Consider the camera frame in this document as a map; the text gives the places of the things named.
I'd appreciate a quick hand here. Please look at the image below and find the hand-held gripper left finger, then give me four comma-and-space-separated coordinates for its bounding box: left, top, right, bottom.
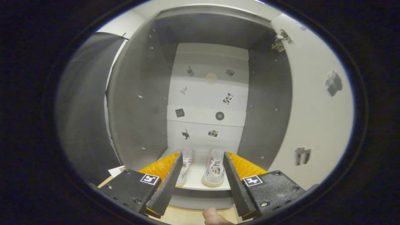
89, 151, 184, 219

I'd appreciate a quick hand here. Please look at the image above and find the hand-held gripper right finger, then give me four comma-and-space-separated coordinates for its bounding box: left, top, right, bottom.
222, 152, 319, 221

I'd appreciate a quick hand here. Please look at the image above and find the white shoe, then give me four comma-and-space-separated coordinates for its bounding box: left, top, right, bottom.
175, 149, 193, 187
202, 149, 226, 188

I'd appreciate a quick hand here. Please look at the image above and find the grey shoe cabinet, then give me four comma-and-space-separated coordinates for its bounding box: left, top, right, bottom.
105, 5, 293, 210

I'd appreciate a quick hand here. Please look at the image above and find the beige shoe cabinet door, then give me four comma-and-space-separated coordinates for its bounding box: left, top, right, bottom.
267, 12, 355, 191

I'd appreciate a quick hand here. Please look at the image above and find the metal door hinge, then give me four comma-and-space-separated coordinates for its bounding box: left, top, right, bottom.
271, 29, 293, 53

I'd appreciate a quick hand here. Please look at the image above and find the stack of books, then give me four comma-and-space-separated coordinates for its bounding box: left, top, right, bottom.
108, 166, 126, 178

